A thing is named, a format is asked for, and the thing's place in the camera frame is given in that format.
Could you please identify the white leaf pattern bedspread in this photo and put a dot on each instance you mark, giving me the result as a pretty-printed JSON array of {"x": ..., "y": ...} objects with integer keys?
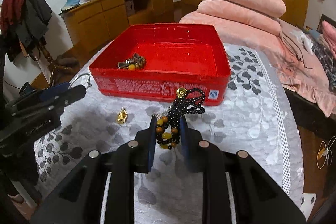
[{"x": 255, "y": 116}]

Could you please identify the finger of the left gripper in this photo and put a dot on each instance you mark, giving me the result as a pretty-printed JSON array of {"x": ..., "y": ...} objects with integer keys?
[
  {"x": 62, "y": 100},
  {"x": 29, "y": 96}
]

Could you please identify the lower pink folded quilt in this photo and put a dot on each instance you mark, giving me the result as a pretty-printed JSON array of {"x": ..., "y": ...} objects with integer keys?
[{"x": 230, "y": 11}]

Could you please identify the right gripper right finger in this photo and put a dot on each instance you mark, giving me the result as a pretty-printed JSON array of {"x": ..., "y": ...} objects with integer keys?
[{"x": 236, "y": 189}]

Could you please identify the red metal tin box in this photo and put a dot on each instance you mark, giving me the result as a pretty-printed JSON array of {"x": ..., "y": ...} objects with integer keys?
[{"x": 151, "y": 61}]

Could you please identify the long wooden sideboard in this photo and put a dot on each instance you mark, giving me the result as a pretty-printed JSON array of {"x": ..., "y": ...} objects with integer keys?
[{"x": 96, "y": 23}]

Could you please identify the gold pendant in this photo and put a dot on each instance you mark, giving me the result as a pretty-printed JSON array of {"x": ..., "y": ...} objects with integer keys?
[{"x": 122, "y": 116}]

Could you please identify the pink folded clothes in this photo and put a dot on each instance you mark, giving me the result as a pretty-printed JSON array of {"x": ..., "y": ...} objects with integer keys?
[{"x": 329, "y": 33}]

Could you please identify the hanging dark clothes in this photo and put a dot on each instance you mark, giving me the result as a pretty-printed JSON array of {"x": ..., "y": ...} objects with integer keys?
[{"x": 11, "y": 44}]

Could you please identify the blue cloth on sideboard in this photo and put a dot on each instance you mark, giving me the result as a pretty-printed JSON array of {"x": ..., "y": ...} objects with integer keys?
[{"x": 70, "y": 4}]

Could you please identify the plaid folded shirt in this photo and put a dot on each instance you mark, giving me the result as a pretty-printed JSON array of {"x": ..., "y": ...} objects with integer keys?
[{"x": 327, "y": 61}]

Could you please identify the pink bed sheet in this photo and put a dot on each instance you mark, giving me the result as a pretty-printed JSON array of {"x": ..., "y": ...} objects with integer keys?
[{"x": 307, "y": 78}]

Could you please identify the wooden coat stand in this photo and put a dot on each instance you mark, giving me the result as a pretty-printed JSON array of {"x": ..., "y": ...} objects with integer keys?
[{"x": 50, "y": 61}]

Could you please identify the hanging red garment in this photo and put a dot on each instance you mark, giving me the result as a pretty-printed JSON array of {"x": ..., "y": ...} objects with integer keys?
[{"x": 10, "y": 14}]

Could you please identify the thin silver bangle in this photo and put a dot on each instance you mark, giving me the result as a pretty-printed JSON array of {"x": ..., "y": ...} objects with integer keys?
[{"x": 84, "y": 78}]

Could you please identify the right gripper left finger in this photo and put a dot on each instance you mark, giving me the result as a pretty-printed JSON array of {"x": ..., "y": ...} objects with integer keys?
[{"x": 100, "y": 188}]

